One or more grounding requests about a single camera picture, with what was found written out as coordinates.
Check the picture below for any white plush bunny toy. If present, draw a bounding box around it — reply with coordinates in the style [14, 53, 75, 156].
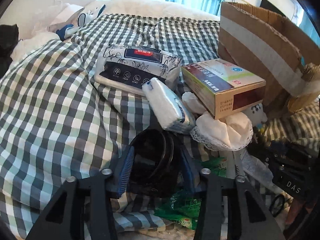
[242, 103, 267, 129]

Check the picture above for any white lace cloth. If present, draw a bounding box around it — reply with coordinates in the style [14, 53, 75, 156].
[182, 92, 253, 151]

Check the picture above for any black belt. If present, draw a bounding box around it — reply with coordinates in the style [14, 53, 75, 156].
[127, 128, 182, 198]

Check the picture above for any medicine carton box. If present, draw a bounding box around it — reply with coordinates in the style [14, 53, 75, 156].
[181, 59, 266, 119]

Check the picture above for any green plastic bag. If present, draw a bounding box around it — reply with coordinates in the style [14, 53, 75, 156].
[155, 157, 227, 230]

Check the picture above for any green white checkered bedsheet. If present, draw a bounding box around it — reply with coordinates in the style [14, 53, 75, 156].
[0, 13, 320, 238]

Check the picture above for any brown cardboard box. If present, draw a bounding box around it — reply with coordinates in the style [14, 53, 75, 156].
[218, 2, 319, 116]

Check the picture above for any blue white tissue pack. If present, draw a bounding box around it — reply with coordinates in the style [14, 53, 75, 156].
[142, 77, 196, 134]

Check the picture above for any floral wet wipes pack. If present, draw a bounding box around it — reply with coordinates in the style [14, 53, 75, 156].
[94, 44, 181, 96]

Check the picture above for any blue white plush toy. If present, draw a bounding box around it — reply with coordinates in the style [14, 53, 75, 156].
[55, 4, 106, 41]

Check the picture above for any black clothing pile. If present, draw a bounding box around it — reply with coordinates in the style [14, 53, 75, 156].
[0, 24, 19, 77]

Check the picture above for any black hair tie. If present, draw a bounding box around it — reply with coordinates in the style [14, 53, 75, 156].
[268, 193, 287, 217]

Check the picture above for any black wall television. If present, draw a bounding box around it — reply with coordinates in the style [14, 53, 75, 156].
[260, 0, 285, 17]

